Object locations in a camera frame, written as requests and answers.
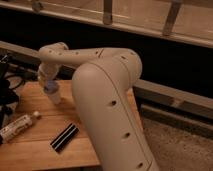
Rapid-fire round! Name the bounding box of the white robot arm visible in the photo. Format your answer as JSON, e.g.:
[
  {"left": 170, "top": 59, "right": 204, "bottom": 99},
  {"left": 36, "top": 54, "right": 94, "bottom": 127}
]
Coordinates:
[{"left": 38, "top": 42, "right": 160, "bottom": 171}]

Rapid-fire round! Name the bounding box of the white tube bottle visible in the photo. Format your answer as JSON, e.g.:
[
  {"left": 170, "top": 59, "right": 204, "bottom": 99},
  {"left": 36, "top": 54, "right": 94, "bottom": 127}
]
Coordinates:
[{"left": 0, "top": 111, "right": 41, "bottom": 144}]

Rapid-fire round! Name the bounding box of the black striped rectangular block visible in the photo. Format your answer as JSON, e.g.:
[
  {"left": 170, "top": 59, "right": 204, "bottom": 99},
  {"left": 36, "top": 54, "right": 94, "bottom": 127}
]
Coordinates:
[{"left": 50, "top": 123, "right": 79, "bottom": 152}]

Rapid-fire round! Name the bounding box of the black equipment with cables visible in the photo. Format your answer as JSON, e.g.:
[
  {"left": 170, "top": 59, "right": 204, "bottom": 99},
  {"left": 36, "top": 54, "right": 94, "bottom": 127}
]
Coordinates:
[{"left": 0, "top": 53, "right": 26, "bottom": 145}]

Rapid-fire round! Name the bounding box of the metal window frame railing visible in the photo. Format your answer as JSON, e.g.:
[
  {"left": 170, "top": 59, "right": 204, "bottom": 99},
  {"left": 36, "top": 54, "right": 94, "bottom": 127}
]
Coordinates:
[{"left": 0, "top": 0, "right": 213, "bottom": 49}]

